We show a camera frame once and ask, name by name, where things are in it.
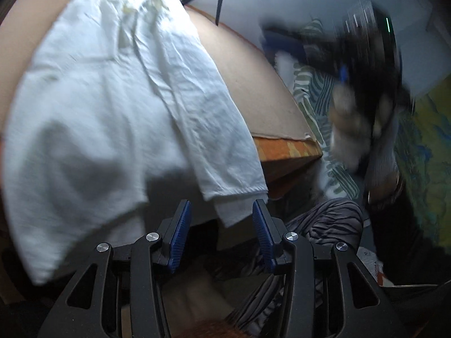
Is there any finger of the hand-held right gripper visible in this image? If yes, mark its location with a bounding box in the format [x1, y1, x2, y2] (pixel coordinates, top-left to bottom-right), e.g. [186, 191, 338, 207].
[261, 23, 339, 67]

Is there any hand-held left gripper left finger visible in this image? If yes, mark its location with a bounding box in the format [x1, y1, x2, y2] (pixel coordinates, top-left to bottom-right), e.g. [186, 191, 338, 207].
[40, 199, 193, 338]

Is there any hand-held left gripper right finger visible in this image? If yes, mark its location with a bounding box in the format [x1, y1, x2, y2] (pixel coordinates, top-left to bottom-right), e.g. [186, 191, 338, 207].
[252, 199, 411, 338]

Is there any white shirt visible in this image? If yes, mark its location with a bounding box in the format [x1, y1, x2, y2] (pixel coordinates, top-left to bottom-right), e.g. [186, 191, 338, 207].
[2, 0, 269, 286]

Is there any person's right forearm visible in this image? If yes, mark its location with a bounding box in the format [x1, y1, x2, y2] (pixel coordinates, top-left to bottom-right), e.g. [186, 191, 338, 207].
[364, 120, 404, 205]

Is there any person's right hand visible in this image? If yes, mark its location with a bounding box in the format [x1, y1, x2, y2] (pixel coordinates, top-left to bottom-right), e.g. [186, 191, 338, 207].
[329, 84, 395, 171]

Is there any green striped white blanket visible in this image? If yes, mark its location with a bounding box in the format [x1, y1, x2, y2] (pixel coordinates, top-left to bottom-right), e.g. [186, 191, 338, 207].
[275, 19, 363, 199]

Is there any yellow blue printed blanket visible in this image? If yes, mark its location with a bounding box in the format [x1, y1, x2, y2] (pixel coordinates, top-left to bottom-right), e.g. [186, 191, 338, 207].
[395, 77, 451, 250]

